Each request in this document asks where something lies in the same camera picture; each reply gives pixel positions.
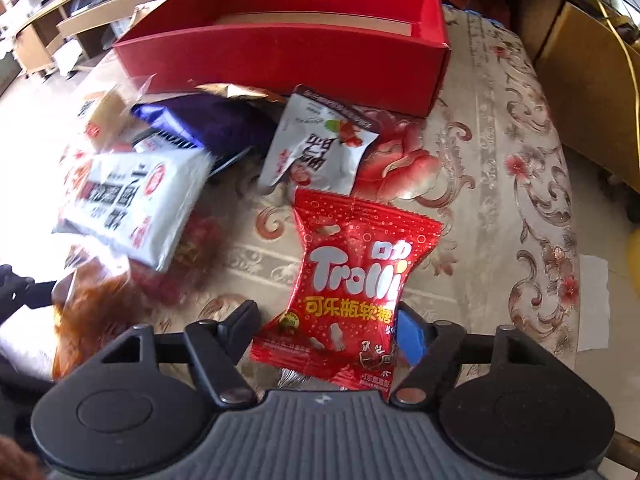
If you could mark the white red snack packet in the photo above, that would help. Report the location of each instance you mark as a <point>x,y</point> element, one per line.
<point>319,144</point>

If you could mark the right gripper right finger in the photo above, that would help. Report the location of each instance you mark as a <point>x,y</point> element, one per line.
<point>432,350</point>

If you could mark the white sausage packet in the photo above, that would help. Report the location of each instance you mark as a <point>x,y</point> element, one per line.
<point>135,203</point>

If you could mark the red Trolli gummy packet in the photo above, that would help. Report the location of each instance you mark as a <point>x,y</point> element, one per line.
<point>340,322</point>

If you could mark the wooden TV stand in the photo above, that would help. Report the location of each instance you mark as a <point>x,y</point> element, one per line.
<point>38,35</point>

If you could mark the round bun packet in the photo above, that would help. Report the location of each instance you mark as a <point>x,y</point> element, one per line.
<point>104,113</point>

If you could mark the brown clear snack packet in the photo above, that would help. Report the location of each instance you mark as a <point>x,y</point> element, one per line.
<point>94,302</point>

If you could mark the red cardboard box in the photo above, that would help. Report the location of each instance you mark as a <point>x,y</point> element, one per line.
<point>389,54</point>

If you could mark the floral tablecloth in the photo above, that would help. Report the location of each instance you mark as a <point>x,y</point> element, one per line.
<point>486,163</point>

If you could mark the purple snack packet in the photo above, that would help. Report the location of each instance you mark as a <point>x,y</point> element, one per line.
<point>228,129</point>

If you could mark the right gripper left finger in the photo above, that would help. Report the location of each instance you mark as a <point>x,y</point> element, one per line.
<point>215,349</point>

